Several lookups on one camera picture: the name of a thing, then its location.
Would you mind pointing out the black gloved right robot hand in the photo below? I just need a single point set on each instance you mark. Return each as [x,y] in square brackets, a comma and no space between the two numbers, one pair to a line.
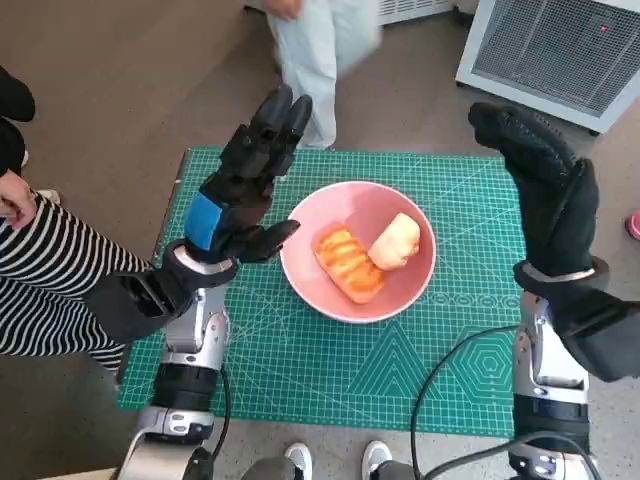
[555,210]

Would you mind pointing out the bare left hand blue tape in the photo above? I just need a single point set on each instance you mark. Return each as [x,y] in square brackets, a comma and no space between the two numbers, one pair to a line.
[235,210]

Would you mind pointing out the pink bowl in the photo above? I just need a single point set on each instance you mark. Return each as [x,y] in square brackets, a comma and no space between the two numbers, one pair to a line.
[330,205]

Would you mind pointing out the orange striped toy bread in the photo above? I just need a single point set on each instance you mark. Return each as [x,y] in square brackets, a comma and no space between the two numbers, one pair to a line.
[350,265]

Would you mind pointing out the pale round toy bread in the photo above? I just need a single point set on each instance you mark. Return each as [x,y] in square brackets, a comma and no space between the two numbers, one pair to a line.
[395,242]

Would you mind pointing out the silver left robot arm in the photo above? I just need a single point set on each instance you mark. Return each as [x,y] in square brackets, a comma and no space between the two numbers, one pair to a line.
[195,330]

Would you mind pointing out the small pink object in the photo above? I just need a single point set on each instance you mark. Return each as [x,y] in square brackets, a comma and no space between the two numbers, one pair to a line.
[634,225]

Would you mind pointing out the white appliance with grey grille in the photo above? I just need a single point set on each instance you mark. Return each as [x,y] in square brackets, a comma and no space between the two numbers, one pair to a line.
[550,55]

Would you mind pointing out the person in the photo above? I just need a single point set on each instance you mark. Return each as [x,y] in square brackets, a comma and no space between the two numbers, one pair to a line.
[60,260]
[300,457]
[315,60]

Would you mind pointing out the green cutting mat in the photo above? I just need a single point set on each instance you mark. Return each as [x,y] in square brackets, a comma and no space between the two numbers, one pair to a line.
[300,375]

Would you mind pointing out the white appliance with louvred vent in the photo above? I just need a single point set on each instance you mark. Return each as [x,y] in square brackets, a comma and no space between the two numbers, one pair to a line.
[415,10]

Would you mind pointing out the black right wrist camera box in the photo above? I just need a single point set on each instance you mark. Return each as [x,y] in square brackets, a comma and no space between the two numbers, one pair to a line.
[605,340]

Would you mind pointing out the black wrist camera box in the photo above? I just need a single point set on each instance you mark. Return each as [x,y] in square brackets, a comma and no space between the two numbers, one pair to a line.
[605,340]
[125,305]

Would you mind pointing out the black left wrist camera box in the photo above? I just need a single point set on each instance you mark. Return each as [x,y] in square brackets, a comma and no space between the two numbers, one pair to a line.
[125,305]

